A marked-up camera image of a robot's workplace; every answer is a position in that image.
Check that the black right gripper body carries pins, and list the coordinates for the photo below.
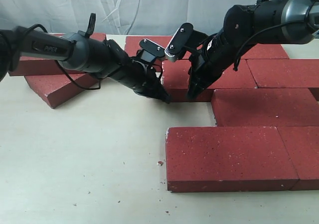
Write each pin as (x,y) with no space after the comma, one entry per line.
(205,66)

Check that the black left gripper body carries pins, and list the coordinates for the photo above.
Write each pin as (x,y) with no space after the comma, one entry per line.
(140,76)

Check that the red brick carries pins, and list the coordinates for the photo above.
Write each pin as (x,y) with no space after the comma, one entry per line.
(266,51)
(285,73)
(302,145)
(30,66)
(227,159)
(132,47)
(54,90)

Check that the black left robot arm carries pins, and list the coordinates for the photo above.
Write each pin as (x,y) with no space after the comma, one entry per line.
(79,52)

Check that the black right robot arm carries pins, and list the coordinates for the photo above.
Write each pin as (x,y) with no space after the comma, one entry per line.
(244,26)

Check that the red brick second row right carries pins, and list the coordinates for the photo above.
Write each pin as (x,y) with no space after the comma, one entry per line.
(265,107)

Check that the white backdrop cloth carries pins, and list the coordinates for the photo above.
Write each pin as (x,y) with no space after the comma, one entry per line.
(117,17)

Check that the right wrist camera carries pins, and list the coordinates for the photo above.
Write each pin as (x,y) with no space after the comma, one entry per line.
(175,49)

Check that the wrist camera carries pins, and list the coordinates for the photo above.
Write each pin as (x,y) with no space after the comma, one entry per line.
(175,49)
(150,51)

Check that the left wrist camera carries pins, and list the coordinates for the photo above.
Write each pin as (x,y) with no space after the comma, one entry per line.
(150,51)

